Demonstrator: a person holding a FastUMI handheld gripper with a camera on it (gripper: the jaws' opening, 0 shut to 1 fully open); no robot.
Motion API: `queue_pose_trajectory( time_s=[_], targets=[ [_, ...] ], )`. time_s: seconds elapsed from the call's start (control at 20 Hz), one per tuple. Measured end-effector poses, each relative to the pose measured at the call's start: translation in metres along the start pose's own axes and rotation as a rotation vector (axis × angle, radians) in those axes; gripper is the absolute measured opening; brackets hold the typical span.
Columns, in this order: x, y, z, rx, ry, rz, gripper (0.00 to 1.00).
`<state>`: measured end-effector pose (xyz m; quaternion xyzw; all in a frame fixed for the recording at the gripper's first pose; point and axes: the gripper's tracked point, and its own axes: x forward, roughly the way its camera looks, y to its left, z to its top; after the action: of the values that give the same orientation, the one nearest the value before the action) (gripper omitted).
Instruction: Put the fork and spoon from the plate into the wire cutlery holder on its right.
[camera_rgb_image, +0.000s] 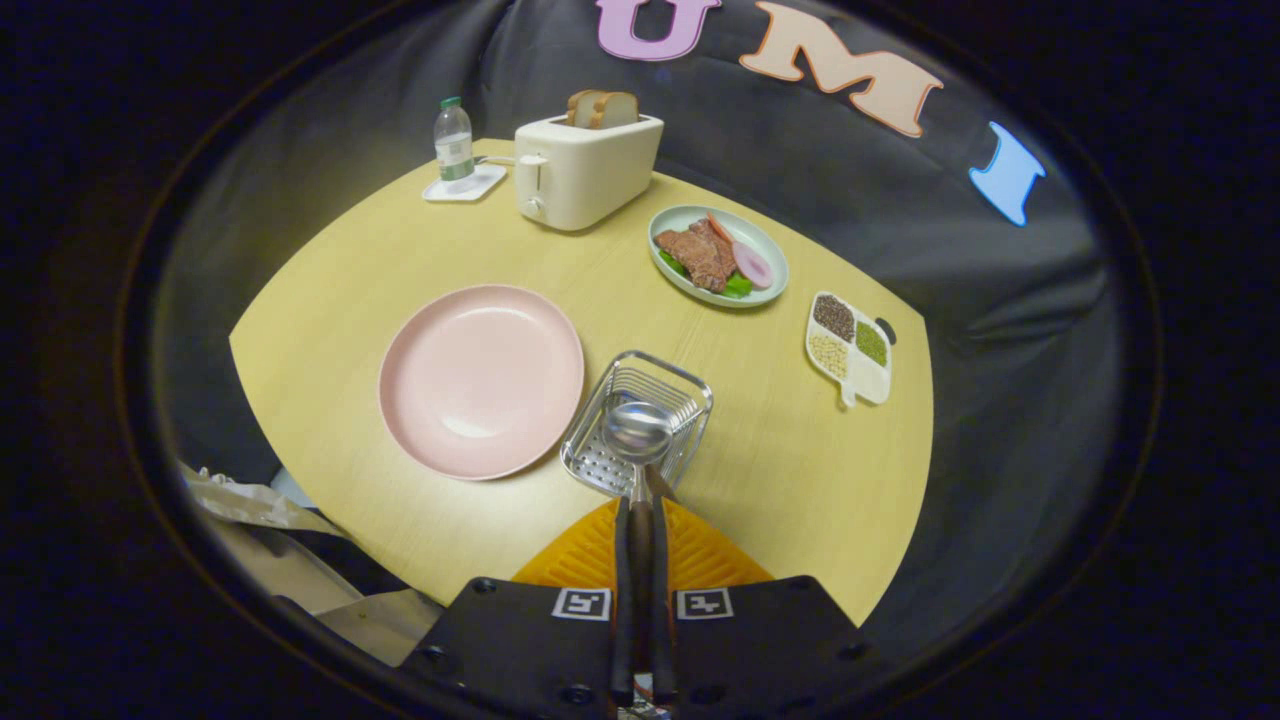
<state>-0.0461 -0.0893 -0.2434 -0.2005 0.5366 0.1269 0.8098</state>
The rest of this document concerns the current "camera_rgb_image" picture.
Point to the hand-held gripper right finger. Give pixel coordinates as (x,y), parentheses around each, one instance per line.
(662,600)

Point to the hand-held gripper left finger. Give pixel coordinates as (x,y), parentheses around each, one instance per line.
(623,600)

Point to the pink round plate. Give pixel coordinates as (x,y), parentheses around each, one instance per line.
(480,380)

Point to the pale bean heap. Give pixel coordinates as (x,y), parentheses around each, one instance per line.
(828,356)

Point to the white divided dish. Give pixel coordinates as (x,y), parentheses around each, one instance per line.
(870,380)

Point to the green lettuce leaf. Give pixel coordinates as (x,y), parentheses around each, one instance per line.
(738,286)

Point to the dark grain heap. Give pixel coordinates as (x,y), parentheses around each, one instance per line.
(834,317)

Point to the green bean heap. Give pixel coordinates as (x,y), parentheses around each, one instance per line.
(871,343)

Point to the pink ham slice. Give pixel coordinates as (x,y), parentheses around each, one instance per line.
(752,265)

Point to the brown meat slices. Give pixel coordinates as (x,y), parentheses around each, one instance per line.
(700,255)

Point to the pale green oval plate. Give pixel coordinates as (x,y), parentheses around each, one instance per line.
(670,225)

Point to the orange carrot slice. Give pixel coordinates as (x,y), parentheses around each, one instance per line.
(718,228)

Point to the cream white toaster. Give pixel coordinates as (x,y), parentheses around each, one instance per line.
(590,180)

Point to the white square coaster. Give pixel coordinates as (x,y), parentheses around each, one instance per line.
(485,185)

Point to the clear plastic water bottle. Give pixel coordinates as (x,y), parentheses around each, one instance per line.
(453,150)

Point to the toast bread slice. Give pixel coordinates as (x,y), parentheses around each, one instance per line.
(578,105)
(618,108)

